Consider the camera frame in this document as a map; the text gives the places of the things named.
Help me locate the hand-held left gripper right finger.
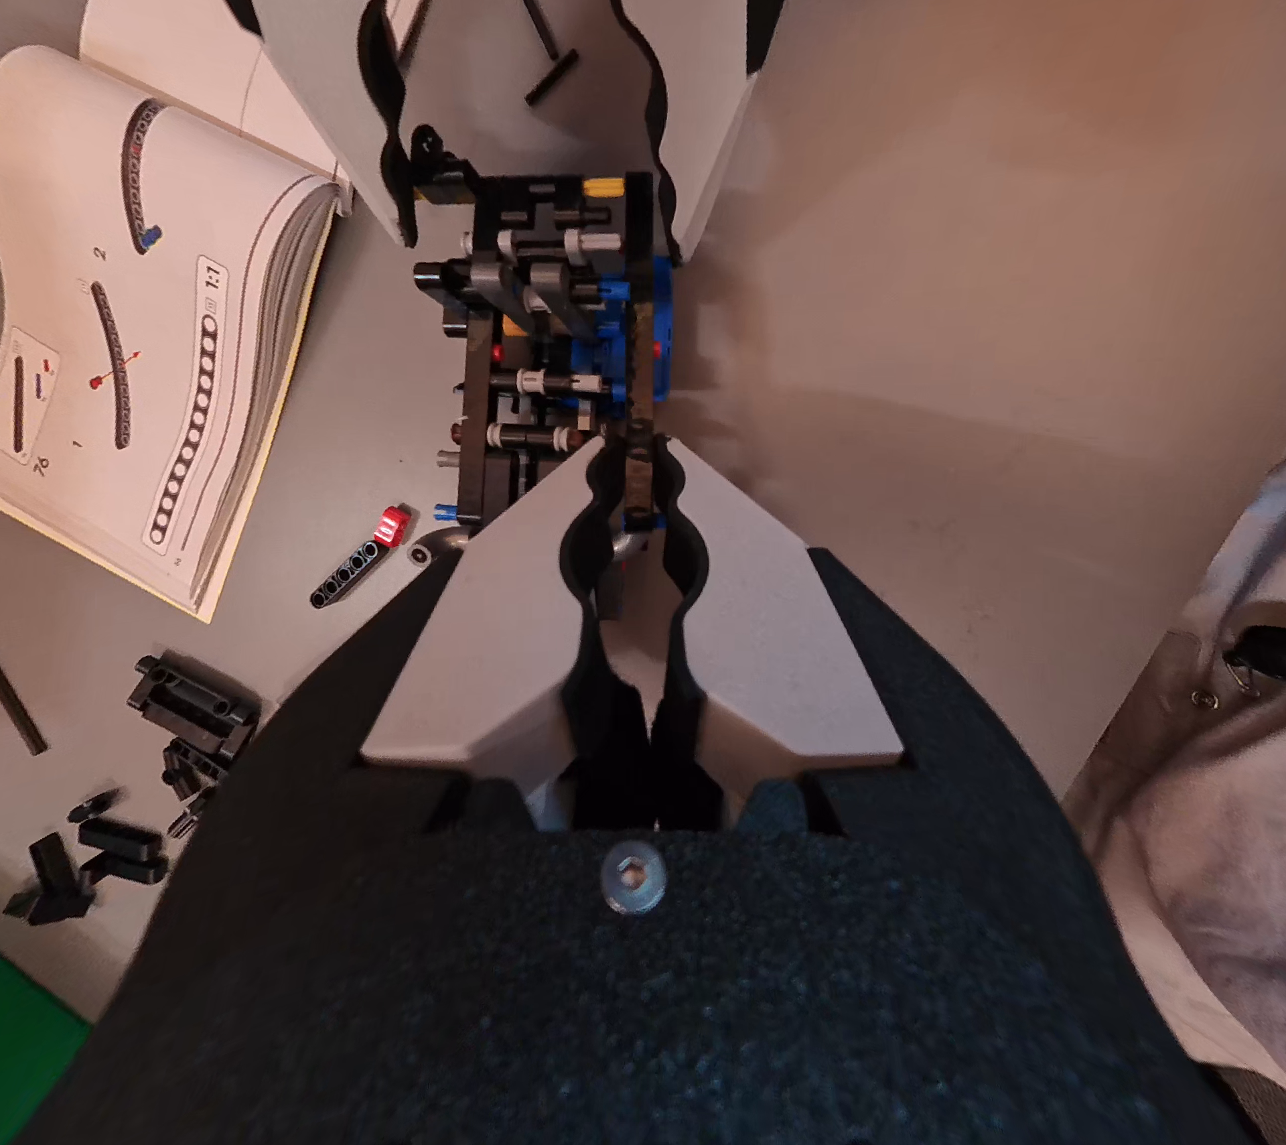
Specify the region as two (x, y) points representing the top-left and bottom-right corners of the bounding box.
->
(650, 436), (905, 832)

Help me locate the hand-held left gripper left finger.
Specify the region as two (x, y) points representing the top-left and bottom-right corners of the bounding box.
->
(359, 433), (652, 832)

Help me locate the black blue lego vehicle chassis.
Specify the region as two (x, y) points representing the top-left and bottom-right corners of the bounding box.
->
(407, 125), (676, 623)

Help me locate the short black lego beam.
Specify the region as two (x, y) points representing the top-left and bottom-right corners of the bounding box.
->
(308, 540), (385, 610)

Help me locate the black T-shaped lego axle piece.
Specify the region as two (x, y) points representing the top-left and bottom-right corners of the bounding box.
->
(521, 0), (580, 107)

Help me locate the open lego instruction booklet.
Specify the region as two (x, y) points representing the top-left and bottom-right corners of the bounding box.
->
(0, 0), (475, 625)

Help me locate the pile of black lego parts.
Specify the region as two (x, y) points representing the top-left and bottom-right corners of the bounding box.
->
(3, 736), (238, 927)

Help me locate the long dark lego axle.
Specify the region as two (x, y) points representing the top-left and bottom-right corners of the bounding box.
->
(0, 663), (50, 758)

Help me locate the person's white shirt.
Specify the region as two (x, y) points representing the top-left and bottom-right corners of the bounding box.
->
(1063, 462), (1286, 1078)

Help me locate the green plastic bin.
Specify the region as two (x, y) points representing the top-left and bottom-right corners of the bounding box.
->
(0, 954), (93, 1145)

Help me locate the black lego frame block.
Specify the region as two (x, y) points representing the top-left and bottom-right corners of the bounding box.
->
(128, 649), (263, 761)

